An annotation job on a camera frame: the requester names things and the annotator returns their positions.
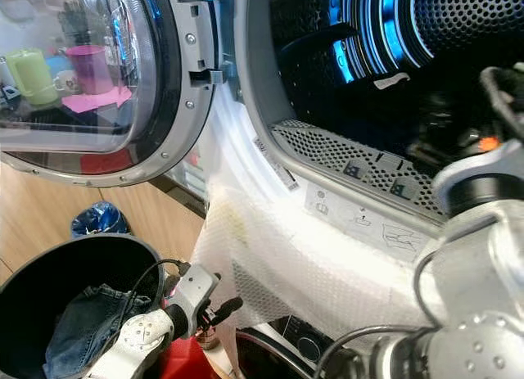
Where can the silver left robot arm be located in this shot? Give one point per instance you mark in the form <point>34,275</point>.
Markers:
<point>139,342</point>

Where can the black round laundry basket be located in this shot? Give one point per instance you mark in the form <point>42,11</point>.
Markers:
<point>41,272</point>

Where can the round glass machine door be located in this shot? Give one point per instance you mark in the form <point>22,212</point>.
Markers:
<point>196,76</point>

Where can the blue rubbish bag bin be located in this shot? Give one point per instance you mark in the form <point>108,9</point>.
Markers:
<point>100,219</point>

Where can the machine with black round door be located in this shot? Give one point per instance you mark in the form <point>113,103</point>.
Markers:
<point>295,350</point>

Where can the pink plastic jug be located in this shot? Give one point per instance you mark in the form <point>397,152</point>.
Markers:
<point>88,68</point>

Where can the green plastic jug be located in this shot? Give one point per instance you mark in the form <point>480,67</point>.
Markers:
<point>31,76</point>

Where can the white fabric label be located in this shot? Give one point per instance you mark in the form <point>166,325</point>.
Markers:
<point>391,81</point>

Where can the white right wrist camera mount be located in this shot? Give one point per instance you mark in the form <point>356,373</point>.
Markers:
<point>483,162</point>

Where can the white mug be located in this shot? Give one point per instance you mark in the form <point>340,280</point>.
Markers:
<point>65,82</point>

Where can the white barcode sticker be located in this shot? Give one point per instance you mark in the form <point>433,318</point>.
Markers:
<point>274,164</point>

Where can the white front-load laundry machine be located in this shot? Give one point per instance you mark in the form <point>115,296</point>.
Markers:
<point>250,68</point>

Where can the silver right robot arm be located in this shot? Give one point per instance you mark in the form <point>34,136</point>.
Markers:
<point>475,297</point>

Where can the pink cloth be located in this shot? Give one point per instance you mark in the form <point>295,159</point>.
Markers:
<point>97,101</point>

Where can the red plastic container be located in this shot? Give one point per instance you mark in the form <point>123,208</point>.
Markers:
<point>188,363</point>

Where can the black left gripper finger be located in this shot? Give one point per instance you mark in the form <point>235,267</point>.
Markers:
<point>213,320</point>
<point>229,305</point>

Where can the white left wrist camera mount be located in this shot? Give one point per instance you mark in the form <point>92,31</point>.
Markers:
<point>201,282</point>

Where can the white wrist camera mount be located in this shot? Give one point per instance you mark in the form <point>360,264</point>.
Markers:
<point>201,282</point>
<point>483,162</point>

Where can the blue denim jeans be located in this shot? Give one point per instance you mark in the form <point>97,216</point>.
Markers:
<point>86,330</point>

